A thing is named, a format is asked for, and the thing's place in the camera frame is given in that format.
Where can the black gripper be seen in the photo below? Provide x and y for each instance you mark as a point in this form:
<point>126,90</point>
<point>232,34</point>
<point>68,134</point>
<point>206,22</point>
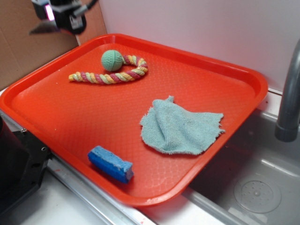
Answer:
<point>69,15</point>

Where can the brown wood chip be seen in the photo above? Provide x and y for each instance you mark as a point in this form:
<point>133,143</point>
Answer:
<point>45,27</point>

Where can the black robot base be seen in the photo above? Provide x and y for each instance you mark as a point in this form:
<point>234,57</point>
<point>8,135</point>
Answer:
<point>23,160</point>

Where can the green rubber ball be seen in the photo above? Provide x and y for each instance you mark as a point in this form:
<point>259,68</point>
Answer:
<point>112,60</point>

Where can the brown cardboard panel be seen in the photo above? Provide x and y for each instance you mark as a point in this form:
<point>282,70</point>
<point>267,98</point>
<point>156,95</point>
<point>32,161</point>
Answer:
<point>22,53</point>

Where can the red plastic tray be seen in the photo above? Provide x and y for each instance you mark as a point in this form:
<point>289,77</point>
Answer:
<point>72,118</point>

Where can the teal terry cloth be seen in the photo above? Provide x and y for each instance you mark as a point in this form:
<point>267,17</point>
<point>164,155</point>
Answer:
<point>170,129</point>

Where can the blue sponge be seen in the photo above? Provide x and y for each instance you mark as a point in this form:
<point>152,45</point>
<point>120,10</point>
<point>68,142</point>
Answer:
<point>111,164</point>

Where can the grey faucet spout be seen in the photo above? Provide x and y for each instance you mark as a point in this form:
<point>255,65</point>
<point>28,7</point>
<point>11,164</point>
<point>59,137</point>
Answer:
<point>287,124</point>

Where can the grey sink basin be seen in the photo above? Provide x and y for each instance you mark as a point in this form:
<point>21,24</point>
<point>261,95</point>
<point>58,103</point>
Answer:
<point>253,150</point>

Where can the round sink drain cover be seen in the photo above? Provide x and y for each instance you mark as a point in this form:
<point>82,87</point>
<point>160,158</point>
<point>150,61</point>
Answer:
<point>257,194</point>

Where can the multicolour braided rope toy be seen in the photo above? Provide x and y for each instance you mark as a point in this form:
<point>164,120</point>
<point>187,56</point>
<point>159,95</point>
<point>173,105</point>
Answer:
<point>141,68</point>

